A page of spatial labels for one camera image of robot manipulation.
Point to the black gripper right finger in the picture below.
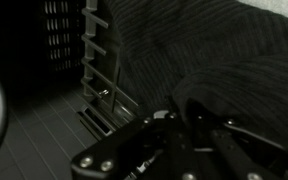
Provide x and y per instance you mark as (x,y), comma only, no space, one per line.
(227,150)

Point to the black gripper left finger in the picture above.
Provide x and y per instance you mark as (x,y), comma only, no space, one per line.
(124,150)

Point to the black towel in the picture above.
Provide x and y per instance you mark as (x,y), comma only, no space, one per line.
(200,50)

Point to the stainless steel gas stove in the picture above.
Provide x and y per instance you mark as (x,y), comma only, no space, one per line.
(94,46)

